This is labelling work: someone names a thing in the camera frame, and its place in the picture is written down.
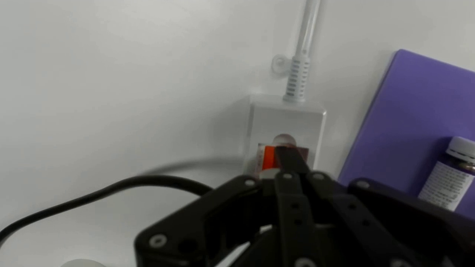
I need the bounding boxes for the purple mat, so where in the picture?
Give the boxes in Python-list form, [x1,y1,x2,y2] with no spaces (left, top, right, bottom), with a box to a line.
[337,47,475,222]

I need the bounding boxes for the white power strip cable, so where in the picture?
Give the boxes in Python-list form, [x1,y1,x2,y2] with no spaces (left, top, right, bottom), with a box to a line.
[282,0,324,103]

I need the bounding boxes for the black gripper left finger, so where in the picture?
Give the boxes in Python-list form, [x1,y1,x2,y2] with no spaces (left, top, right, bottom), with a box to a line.
[134,145,318,267]

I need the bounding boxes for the white power strip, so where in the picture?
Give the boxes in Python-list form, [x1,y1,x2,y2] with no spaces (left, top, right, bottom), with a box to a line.
[245,91,328,180]

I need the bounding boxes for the small white-labelled bottle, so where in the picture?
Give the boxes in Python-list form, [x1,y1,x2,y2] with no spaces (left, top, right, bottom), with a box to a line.
[416,134,475,213]

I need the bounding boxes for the black plug and cable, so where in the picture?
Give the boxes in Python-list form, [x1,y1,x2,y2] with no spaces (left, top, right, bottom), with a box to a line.
[0,173,215,246]

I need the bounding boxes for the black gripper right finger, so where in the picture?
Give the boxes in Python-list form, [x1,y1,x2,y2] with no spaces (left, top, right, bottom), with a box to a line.
[291,145,475,267]

